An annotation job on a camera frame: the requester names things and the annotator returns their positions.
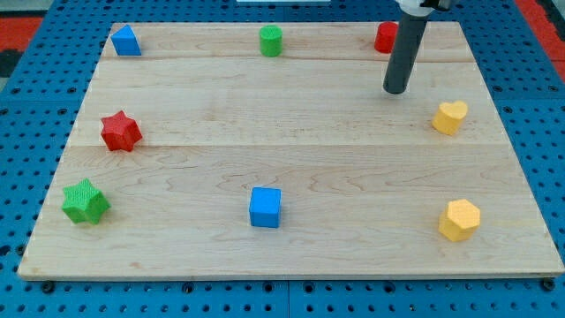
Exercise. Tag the yellow hexagon block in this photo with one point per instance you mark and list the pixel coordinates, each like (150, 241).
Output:
(459, 220)

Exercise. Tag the blue triangular prism block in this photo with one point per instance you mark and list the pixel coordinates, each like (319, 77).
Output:
(125, 42)

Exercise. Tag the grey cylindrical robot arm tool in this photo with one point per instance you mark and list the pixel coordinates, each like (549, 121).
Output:
(408, 38)

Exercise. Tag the green star block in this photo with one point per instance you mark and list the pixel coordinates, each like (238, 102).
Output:
(84, 202)

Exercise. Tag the red cylinder block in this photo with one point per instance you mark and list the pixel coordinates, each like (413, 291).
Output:
(385, 37)

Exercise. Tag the red star block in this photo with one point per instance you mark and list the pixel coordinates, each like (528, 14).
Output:
(120, 132)

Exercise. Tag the blue cube block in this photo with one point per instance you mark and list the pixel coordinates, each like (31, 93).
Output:
(265, 207)

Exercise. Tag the yellow heart block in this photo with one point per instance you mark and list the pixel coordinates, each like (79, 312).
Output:
(449, 117)

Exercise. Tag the green cylinder block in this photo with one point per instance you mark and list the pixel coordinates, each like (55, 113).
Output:
(271, 41)

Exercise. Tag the light wooden board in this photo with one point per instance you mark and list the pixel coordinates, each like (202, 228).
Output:
(364, 175)

